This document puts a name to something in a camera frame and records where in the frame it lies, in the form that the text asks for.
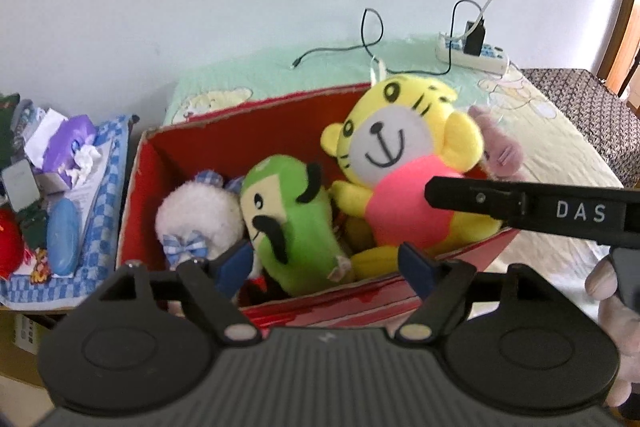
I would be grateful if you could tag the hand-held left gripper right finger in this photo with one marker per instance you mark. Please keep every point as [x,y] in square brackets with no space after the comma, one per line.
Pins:
[416,272]

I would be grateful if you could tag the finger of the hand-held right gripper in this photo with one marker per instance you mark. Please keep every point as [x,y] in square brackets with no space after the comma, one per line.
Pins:
[500,202]

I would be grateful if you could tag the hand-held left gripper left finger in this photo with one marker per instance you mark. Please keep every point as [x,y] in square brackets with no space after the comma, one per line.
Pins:
[236,269]

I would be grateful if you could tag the pink plush rabbit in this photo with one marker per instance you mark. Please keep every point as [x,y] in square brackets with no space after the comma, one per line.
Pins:
[500,152]

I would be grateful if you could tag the white plush bunny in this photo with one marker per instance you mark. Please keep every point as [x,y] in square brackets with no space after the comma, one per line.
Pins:
[200,217]

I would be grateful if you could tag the yellow plush tiger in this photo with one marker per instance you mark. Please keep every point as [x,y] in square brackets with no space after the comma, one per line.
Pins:
[400,207]

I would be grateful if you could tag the green plush toy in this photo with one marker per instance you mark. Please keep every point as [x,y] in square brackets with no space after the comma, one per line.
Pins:
[290,227]

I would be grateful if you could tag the red cardboard box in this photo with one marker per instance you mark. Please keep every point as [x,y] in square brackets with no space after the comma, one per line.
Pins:
[200,147]

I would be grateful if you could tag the person's right hand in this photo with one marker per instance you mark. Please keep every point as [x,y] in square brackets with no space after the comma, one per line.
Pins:
[625,342]

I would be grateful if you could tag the brown patterned cover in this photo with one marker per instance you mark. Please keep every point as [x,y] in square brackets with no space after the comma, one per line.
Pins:
[590,117]

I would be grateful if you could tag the white power strip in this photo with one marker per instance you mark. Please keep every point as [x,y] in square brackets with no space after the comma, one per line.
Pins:
[492,62]

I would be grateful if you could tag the black charger plug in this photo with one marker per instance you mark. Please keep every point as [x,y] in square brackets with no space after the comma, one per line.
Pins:
[474,39]

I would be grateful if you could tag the blue checked cloth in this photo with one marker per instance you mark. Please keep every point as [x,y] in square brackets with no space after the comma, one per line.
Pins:
[112,147]

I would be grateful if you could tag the blue glasses case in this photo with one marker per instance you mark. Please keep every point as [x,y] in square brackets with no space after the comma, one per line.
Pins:
[63,237]

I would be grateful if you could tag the purple tissue pack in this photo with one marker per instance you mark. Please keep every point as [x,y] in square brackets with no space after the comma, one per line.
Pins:
[70,137]

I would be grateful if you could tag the brown cardboard carton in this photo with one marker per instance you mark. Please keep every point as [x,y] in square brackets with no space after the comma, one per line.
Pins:
[25,342]

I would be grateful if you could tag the red plush item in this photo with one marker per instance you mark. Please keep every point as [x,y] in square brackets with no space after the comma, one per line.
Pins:
[10,247]

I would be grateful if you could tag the dark green cloth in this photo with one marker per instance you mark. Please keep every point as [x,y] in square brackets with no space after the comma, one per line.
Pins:
[9,127]

